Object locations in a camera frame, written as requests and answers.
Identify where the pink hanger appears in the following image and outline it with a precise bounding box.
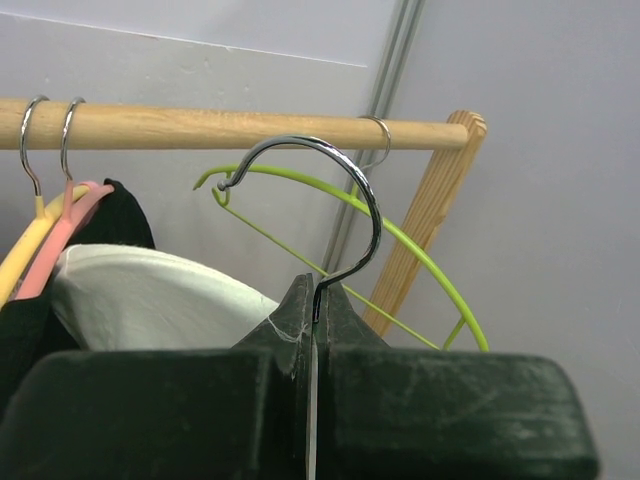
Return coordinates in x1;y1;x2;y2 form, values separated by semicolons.
15;97;114;300

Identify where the white t shirt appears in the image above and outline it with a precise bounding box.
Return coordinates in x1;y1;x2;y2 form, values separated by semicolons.
52;244;279;351

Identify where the plain black t shirt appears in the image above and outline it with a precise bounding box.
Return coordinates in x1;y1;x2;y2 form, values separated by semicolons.
1;178;156;409

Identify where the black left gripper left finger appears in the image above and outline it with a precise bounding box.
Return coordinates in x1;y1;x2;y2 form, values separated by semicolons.
1;275;314;479

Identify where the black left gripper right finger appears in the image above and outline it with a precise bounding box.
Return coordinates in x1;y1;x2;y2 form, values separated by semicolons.
316;284;599;479

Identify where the yellow hanger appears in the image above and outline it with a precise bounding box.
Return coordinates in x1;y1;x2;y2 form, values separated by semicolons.
1;95;65;306

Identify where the wooden clothes rack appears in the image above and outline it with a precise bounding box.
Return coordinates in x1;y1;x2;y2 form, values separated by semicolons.
1;99;489;351

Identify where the mint green hanger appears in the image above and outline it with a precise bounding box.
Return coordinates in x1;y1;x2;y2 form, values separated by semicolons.
216;134;383;323

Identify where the lime green hanger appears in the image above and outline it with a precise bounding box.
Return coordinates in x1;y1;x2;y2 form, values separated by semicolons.
211;165;489;352

